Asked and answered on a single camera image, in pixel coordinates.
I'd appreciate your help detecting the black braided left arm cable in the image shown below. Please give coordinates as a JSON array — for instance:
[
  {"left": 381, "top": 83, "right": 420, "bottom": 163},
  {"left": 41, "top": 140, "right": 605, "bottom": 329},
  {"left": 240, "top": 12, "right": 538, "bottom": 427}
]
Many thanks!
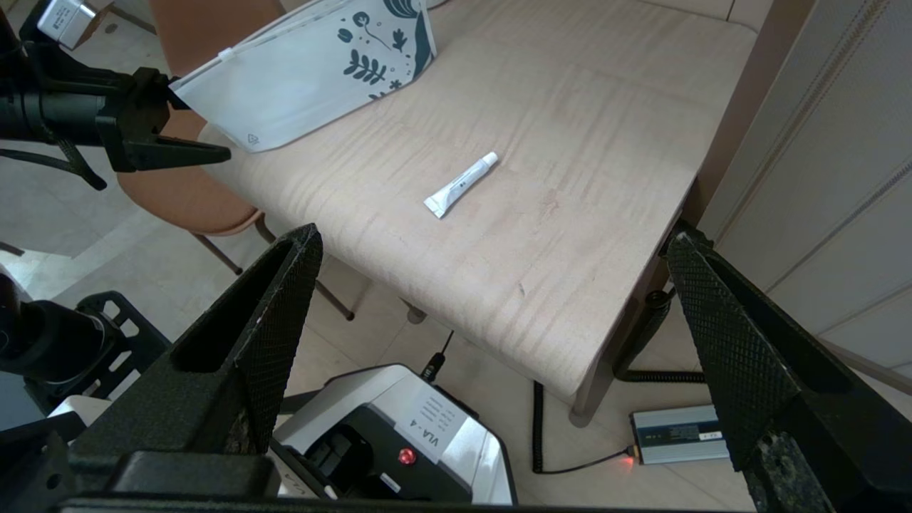
[{"left": 0, "top": 135, "right": 108, "bottom": 192}]

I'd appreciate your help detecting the white leaf-print zip pouch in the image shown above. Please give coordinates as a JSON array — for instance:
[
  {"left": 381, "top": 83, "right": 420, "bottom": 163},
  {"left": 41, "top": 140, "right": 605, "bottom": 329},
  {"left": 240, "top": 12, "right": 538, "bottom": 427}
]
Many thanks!
[{"left": 170, "top": 0, "right": 437, "bottom": 154}]

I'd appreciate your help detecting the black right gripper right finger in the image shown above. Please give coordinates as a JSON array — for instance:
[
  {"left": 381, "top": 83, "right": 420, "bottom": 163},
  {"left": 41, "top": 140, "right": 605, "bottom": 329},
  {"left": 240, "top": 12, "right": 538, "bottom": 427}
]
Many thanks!
[{"left": 666, "top": 228, "right": 912, "bottom": 513}]

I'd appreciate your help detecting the silver power adapter box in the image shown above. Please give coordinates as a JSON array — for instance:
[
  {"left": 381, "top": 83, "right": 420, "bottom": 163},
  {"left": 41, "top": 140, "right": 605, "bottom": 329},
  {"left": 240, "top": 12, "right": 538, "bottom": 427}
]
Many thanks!
[{"left": 631, "top": 405, "right": 731, "bottom": 465}]

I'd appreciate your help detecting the brown upholstered chair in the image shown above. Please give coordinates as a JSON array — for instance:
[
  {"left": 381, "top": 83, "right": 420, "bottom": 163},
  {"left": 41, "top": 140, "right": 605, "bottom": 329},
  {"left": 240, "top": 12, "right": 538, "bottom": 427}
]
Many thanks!
[{"left": 118, "top": 0, "right": 357, "bottom": 321}]

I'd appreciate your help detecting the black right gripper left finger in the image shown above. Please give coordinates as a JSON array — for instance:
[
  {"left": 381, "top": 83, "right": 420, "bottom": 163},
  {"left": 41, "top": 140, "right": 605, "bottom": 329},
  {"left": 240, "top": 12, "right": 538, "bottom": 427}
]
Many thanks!
[{"left": 71, "top": 223, "right": 325, "bottom": 460}]

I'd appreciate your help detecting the white black robot base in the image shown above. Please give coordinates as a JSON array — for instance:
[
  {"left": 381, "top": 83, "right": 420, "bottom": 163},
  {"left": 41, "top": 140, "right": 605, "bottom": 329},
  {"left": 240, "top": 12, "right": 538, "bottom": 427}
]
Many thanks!
[{"left": 0, "top": 271, "right": 517, "bottom": 508}]

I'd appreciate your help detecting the small white toothpaste tube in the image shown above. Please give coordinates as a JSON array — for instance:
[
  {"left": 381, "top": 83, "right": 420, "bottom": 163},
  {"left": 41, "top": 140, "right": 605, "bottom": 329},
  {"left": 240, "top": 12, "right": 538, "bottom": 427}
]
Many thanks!
[{"left": 424, "top": 151, "right": 499, "bottom": 219}]

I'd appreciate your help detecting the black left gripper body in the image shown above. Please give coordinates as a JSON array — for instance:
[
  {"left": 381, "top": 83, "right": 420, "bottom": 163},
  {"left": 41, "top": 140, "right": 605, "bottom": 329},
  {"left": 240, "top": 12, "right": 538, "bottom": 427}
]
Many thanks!
[{"left": 95, "top": 66, "right": 175, "bottom": 173}]

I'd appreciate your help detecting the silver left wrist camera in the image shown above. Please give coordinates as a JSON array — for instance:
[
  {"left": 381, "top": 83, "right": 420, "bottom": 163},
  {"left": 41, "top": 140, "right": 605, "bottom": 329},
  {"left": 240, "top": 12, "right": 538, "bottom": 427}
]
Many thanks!
[{"left": 36, "top": 0, "right": 98, "bottom": 51}]

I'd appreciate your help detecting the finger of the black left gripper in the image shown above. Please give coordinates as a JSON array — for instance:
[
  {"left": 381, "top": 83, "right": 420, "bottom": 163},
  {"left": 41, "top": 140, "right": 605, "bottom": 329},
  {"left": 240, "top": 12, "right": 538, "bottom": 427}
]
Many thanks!
[
  {"left": 132, "top": 135, "right": 232, "bottom": 172},
  {"left": 142, "top": 68, "right": 192, "bottom": 111}
]

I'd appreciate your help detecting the beige wooden hutch desk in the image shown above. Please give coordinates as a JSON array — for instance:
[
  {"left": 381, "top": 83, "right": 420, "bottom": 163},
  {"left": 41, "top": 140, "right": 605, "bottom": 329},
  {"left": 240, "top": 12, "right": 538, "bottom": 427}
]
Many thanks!
[{"left": 199, "top": 0, "right": 820, "bottom": 428}]

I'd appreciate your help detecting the black coiled power cable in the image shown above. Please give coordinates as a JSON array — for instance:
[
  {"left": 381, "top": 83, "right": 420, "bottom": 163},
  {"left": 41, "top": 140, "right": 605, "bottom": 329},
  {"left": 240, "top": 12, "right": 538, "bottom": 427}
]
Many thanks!
[{"left": 531, "top": 285, "right": 708, "bottom": 475}]

